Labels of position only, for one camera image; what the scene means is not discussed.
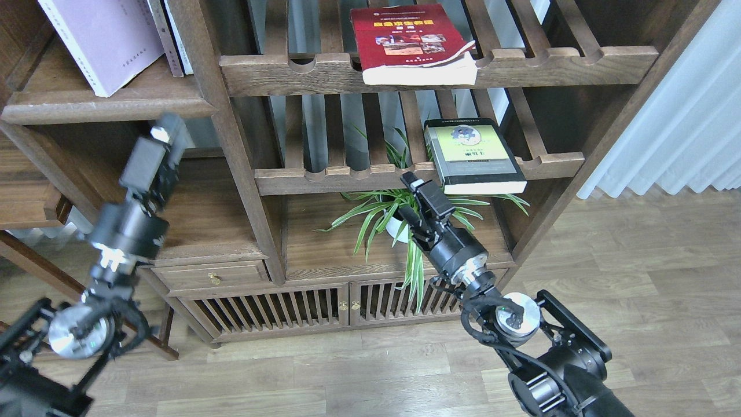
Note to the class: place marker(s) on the white sheer curtain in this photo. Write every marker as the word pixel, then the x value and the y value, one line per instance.
pixel 687 135

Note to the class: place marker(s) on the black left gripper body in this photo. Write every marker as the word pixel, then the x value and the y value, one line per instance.
pixel 132 230

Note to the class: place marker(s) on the grey upright book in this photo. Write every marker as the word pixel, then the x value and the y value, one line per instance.
pixel 166 37

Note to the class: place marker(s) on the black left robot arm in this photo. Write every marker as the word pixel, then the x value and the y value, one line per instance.
pixel 106 323

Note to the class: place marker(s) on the red cover book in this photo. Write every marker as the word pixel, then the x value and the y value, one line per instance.
pixel 414 45

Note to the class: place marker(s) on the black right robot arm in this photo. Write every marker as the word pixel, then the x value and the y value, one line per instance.
pixel 557 366

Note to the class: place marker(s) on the white blue upright book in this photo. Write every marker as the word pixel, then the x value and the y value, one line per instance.
pixel 182 53

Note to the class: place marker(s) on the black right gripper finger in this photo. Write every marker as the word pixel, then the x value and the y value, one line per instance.
pixel 418 225
pixel 429 198

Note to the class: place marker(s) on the dark wooden bookshelf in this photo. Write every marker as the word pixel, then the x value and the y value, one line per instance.
pixel 295 126

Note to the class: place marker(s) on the green spider plant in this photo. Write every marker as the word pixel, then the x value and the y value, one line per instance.
pixel 379 205

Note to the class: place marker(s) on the wooden side furniture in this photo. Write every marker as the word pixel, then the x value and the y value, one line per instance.
pixel 29 201

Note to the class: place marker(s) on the white plant pot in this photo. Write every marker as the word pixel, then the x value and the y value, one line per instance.
pixel 398 228

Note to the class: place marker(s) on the green and black book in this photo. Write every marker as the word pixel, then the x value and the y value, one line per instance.
pixel 471 158

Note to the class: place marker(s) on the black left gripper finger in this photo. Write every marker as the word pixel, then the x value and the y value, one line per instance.
pixel 151 172

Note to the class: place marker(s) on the pale lilac white book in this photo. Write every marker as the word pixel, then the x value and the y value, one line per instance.
pixel 111 41

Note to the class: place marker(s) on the brass drawer knob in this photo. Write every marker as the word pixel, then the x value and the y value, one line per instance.
pixel 214 279

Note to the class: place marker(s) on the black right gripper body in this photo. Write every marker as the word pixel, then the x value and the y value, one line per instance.
pixel 456 255

